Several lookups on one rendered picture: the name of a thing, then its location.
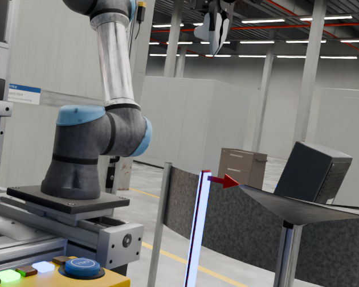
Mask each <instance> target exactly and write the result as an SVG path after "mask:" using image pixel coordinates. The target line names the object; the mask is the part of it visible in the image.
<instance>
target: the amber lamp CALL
mask: <svg viewBox="0 0 359 287"><path fill-rule="evenodd" d="M70 259H71V258H68V257H65V256H58V257H54V258H52V262H53V263H56V264H58V265H64V264H66V262H65V261H68V260H70Z"/></svg>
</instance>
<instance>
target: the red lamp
mask: <svg viewBox="0 0 359 287"><path fill-rule="evenodd" d="M15 272H17V273H19V274H20V275H21V276H23V277H28V276H32V275H35V274H38V270H37V269H35V268H33V267H31V266H29V265H26V266H22V267H19V268H16V269H15Z"/></svg>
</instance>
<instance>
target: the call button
mask: <svg viewBox="0 0 359 287"><path fill-rule="evenodd" d="M65 262H66V266H65V271H66V272H67V273H69V274H72V275H76V276H94V275H97V274H99V268H100V265H99V263H97V262H96V261H94V260H91V259H86V258H85V257H81V258H75V259H70V260H68V261H65Z"/></svg>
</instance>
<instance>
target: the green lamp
mask: <svg viewBox="0 0 359 287"><path fill-rule="evenodd" d="M0 279H1V280H2V281H4V282H9V281H14V280H17V279H20V274H19V273H17V272H15V271H13V270H6V271H2V272H0Z"/></svg>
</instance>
